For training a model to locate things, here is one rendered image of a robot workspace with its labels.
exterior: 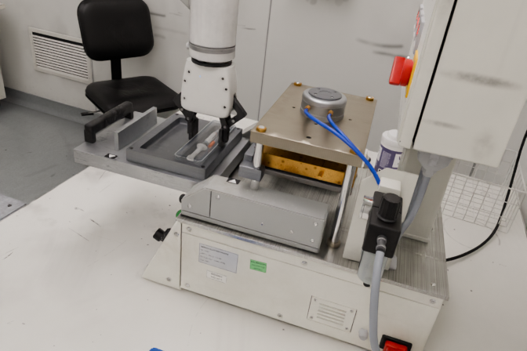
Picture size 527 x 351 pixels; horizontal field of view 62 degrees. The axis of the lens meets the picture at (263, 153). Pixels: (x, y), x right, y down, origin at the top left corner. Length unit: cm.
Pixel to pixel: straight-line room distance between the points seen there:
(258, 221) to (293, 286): 14
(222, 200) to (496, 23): 47
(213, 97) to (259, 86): 171
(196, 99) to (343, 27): 156
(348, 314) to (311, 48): 176
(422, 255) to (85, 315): 60
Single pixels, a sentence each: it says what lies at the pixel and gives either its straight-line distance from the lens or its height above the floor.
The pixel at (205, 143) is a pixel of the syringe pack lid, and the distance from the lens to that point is 87.
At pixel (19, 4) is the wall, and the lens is 347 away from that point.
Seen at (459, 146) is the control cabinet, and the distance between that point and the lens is 63.
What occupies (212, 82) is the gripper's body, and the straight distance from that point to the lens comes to 81.
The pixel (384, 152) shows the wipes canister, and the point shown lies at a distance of 132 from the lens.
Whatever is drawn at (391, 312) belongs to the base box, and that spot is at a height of 86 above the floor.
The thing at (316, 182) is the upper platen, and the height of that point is 103.
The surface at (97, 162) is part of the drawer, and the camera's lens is 91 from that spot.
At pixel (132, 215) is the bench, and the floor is 75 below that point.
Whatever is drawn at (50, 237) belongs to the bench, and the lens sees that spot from 107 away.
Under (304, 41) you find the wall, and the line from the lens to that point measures 238.
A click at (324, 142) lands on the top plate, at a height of 111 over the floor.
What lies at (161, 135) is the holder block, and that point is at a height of 98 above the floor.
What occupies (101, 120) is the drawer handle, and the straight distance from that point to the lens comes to 96.
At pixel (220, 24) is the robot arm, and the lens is 77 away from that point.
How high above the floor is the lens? 140
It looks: 28 degrees down
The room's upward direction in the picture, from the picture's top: 7 degrees clockwise
